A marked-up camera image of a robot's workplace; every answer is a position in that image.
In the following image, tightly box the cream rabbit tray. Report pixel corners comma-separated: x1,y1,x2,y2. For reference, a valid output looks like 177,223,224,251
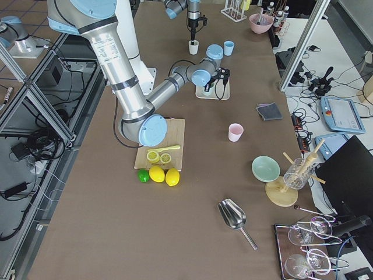
195,80,230,100

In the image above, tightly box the pink cup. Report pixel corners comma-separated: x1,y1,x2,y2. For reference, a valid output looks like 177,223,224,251
228,123,244,142

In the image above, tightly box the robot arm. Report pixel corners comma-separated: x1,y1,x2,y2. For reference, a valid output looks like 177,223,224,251
47,1,223,146
163,0,206,46

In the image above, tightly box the lemon slice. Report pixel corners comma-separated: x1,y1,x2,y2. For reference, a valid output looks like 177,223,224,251
160,153,172,165
146,150,160,163

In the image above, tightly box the grey folded cloth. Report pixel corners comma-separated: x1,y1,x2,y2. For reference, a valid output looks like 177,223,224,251
256,103,283,121

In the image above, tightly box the metal scoop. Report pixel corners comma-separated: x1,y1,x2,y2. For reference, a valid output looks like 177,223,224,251
218,198,258,250

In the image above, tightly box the aluminium frame post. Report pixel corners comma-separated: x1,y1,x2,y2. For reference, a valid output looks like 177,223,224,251
279,0,330,93

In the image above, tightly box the yellow plastic knife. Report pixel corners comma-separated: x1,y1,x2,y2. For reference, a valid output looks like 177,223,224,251
147,145,181,153

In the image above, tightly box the wine glass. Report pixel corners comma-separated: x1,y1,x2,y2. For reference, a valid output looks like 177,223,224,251
288,216,332,246
284,248,332,279

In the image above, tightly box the wooden cutting board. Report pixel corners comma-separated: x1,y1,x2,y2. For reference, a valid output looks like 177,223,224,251
134,118,185,172

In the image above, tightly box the yellow cup on rack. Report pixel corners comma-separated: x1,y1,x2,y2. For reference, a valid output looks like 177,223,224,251
240,0,252,11

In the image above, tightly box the green bowl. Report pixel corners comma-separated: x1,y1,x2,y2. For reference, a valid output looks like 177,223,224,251
252,156,280,183

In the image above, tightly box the glass on wooden stand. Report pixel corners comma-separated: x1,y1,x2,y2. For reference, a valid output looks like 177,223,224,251
283,158,315,190

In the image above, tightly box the yellow lemon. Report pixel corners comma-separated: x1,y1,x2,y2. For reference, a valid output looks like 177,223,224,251
165,168,180,187
149,166,166,183

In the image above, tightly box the white wire cup rack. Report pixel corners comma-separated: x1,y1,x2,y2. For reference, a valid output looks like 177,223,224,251
220,0,247,23

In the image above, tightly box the black monitor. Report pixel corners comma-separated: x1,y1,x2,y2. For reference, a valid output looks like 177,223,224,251
316,136,372,217

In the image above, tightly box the green lime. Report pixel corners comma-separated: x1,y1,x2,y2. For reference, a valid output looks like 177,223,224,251
137,169,150,183

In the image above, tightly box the pink bowl with ice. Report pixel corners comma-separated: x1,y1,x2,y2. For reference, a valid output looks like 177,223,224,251
249,14,274,34

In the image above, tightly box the wooden cup tree stand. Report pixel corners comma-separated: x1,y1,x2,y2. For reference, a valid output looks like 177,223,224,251
265,140,326,207

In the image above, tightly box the metal muddler tool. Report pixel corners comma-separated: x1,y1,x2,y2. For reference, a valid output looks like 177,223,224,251
256,8,263,25

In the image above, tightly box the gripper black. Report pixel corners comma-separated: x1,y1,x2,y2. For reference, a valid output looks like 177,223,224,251
204,78,218,93
188,12,199,44

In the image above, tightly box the green cup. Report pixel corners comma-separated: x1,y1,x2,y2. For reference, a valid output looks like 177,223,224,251
203,81,216,96

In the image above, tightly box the cream cup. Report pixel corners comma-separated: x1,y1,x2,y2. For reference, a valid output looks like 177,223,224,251
188,40,199,55

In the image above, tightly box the blue cup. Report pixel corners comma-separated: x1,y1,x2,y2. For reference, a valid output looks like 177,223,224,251
223,41,235,56

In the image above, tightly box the blue teach pendant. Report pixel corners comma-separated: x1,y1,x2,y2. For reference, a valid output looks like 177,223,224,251
320,96,366,134
314,132,350,160

